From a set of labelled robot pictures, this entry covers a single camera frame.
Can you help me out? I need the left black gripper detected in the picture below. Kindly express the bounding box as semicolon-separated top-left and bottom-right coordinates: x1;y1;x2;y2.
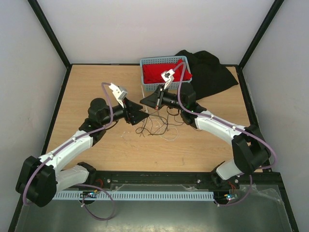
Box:
101;98;149;126

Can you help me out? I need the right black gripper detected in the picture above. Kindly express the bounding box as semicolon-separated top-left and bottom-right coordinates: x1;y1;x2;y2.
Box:
140;84;185;111

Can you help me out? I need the black wire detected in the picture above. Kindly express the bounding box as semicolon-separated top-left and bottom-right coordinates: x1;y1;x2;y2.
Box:
135;108;189;137

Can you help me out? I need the white thin wire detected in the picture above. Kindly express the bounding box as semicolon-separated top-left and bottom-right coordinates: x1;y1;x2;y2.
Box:
144;116;180;141

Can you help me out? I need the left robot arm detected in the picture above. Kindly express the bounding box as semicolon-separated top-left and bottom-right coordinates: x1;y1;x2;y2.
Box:
16;98;149;207

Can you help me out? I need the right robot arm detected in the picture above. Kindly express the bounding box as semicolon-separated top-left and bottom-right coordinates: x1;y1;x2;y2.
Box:
140;83;271;188

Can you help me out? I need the red cloth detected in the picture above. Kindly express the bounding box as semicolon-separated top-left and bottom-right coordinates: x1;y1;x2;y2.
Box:
142;59;192;84

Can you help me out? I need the blue perforated plastic basket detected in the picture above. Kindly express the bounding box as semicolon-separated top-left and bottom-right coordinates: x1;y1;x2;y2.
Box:
140;56;193;92

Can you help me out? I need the black cloth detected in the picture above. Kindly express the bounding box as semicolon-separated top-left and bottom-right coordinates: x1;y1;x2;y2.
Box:
176;50;238;100

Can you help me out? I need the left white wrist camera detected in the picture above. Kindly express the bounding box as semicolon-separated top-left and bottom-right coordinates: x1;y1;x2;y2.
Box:
109;83;128;108

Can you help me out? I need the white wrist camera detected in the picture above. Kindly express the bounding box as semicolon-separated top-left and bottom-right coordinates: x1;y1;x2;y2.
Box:
161;69;175;89
109;83;128;108

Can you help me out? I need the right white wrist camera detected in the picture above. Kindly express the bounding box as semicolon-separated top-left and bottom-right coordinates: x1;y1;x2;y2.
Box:
161;69;175;89

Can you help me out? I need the black metal frame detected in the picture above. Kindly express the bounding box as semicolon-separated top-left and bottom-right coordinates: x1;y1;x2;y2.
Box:
7;0;300;232

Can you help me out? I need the grey slotted cable duct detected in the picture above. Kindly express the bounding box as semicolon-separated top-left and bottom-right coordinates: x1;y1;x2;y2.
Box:
53;190;213;202

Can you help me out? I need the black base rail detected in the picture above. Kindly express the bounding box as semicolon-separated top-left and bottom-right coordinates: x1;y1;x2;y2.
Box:
26;170;283;189

